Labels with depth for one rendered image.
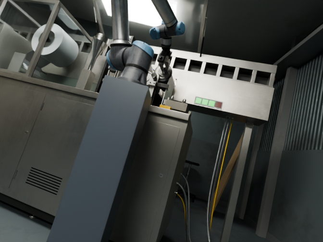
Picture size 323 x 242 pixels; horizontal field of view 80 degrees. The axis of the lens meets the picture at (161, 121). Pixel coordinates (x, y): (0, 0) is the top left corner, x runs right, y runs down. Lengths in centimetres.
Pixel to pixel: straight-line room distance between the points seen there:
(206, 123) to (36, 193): 325
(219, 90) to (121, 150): 124
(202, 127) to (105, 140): 331
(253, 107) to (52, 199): 165
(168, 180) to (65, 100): 88
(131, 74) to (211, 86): 107
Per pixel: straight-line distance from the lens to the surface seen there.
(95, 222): 87
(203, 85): 184
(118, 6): 111
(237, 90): 185
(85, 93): 137
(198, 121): 401
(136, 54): 95
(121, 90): 85
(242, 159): 190
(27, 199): 156
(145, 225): 120
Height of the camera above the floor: 65
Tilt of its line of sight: 9 degrees up
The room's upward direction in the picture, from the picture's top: 16 degrees clockwise
